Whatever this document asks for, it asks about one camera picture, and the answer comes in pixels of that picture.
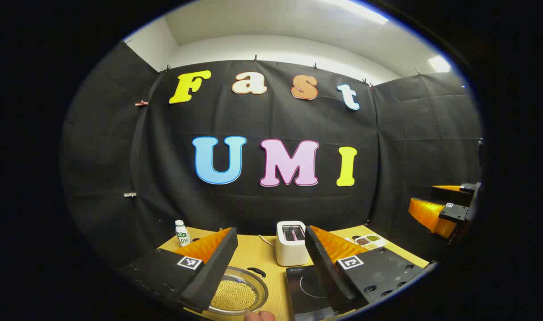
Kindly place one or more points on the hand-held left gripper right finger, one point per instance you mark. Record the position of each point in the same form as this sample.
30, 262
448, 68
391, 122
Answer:
327, 276

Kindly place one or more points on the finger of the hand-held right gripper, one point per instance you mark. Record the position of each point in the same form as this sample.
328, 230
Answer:
454, 213
449, 196

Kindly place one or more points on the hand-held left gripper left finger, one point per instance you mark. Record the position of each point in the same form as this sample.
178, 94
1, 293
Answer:
209, 276

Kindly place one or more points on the black induction cooktop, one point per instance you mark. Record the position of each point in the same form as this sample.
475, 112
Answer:
307, 290

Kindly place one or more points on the pile of yellow soybeans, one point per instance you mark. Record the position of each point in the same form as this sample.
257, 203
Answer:
235, 296

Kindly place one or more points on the white toaster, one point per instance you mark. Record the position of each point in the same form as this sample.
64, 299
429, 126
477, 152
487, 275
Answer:
290, 252

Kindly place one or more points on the white drink bottle green label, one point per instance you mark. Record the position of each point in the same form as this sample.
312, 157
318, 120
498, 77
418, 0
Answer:
182, 234

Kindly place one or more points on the white divided dish of beans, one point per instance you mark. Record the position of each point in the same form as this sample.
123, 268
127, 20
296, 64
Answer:
369, 240

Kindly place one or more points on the ceiling light panel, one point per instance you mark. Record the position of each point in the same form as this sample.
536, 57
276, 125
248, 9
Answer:
362, 11
439, 63

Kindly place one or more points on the black backdrop cloth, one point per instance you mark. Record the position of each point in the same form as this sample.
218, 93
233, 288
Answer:
298, 120

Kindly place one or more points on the pink clip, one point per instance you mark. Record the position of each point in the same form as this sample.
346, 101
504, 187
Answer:
142, 103

